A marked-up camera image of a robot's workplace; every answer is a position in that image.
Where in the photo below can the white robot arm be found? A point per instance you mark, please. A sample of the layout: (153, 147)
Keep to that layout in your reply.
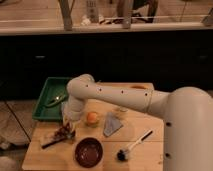
(187, 113)

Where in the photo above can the orange fruit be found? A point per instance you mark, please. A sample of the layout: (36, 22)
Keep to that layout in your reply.
(92, 118)

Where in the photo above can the metal measuring cup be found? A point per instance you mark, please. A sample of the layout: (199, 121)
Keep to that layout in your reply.
(52, 139)

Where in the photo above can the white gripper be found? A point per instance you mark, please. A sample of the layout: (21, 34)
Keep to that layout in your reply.
(74, 109)

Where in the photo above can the dark brown bowl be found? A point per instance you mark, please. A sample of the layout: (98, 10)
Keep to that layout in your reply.
(88, 152)

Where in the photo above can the green spoon in tray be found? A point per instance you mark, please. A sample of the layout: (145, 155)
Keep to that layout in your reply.
(56, 100)

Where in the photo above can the grey blue cloth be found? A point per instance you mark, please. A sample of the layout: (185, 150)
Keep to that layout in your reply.
(112, 124)

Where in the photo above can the green plastic tray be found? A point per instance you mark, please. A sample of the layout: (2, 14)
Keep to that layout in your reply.
(53, 86)

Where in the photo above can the black white dish brush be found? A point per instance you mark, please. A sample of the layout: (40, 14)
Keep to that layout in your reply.
(123, 154)

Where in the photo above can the dark purple grapes bunch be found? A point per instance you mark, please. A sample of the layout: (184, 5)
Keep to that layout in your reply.
(63, 131)

